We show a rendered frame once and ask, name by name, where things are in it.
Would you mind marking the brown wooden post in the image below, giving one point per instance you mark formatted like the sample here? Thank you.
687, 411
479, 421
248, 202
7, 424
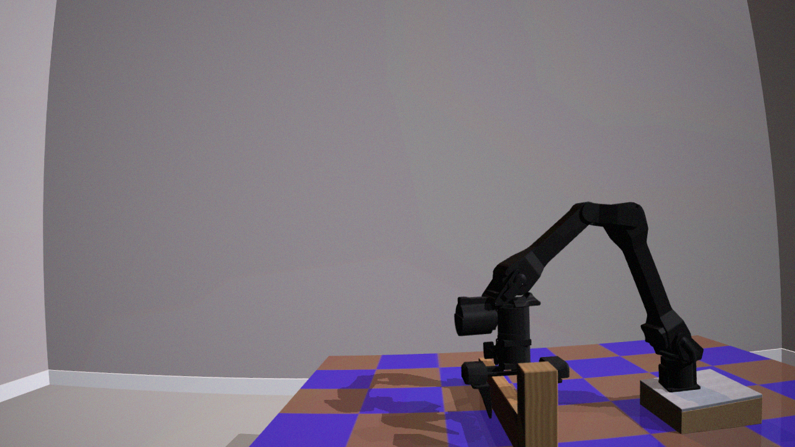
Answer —
537, 405

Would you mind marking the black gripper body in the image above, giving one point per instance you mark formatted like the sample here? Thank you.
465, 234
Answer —
513, 349

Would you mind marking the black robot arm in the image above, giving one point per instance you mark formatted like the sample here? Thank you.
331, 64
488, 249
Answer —
626, 225

